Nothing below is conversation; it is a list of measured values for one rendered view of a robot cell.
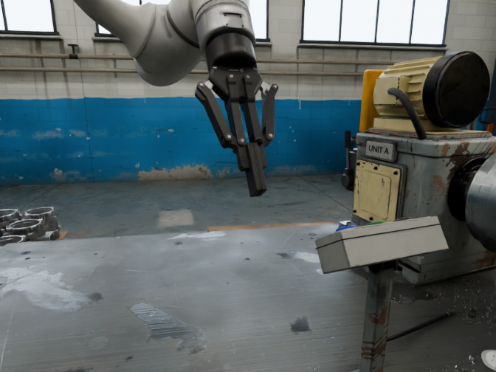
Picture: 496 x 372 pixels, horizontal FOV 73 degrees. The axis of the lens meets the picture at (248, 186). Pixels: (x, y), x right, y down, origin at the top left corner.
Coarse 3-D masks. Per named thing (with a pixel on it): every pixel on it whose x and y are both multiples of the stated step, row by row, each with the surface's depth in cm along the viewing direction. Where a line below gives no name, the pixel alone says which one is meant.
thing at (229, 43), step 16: (208, 48) 50; (224, 48) 48; (240, 48) 48; (208, 64) 50; (224, 64) 49; (240, 64) 50; (256, 64) 51; (224, 80) 48; (240, 80) 49; (256, 80) 50; (224, 96) 48; (240, 96) 49
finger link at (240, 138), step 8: (232, 80) 48; (232, 88) 48; (232, 96) 47; (224, 104) 50; (232, 104) 47; (232, 112) 47; (240, 112) 47; (232, 120) 47; (240, 120) 47; (232, 128) 47; (240, 128) 46; (232, 136) 48; (240, 136) 46; (240, 144) 46
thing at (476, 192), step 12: (492, 156) 70; (480, 168) 70; (492, 168) 67; (468, 180) 77; (480, 180) 69; (492, 180) 66; (468, 192) 71; (480, 192) 67; (492, 192) 65; (468, 204) 71; (480, 204) 67; (492, 204) 65; (468, 216) 72; (480, 216) 67; (492, 216) 65; (468, 228) 73; (480, 228) 68; (492, 228) 66; (480, 240) 70; (492, 240) 67; (492, 252) 73
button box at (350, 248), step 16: (384, 224) 45; (400, 224) 46; (416, 224) 47; (432, 224) 48; (320, 240) 47; (336, 240) 44; (352, 240) 43; (368, 240) 44; (384, 240) 44; (400, 240) 45; (416, 240) 46; (432, 240) 47; (320, 256) 48; (336, 256) 44; (352, 256) 42; (368, 256) 43; (384, 256) 44; (400, 256) 44
